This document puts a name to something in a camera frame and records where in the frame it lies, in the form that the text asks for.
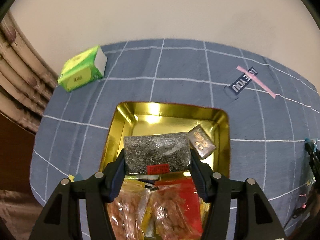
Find yellow snack bag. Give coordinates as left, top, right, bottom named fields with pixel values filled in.
left=140, top=201, right=155, bottom=239

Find clear bag twisted snacks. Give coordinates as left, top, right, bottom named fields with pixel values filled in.
left=149, top=183, right=201, bottom=240

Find green tissue pack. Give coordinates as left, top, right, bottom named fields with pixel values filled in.
left=57, top=46, right=107, bottom=92

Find red gold toffee tin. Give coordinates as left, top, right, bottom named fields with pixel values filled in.
left=99, top=101, right=230, bottom=177

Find blue checked tablecloth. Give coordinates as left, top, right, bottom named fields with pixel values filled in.
left=30, top=39, right=319, bottom=235

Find dark wooden cabinet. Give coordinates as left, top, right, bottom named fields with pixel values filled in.
left=0, top=115, right=35, bottom=194

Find red snack packet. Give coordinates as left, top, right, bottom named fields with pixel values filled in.
left=154, top=175, right=205, bottom=234

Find clear bag orange snacks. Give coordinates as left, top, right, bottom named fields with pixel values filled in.
left=106, top=179, right=150, bottom=239

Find grey sesame block packet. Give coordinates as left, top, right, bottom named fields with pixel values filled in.
left=124, top=132, right=191, bottom=175

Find beige patterned curtain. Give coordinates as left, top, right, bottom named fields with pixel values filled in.
left=1, top=12, right=57, bottom=133

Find blue candy wrapper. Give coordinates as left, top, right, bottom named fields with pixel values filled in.
left=305, top=138, right=317, bottom=144

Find brown cake pink packet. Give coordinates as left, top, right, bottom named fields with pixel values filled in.
left=188, top=125, right=216, bottom=160

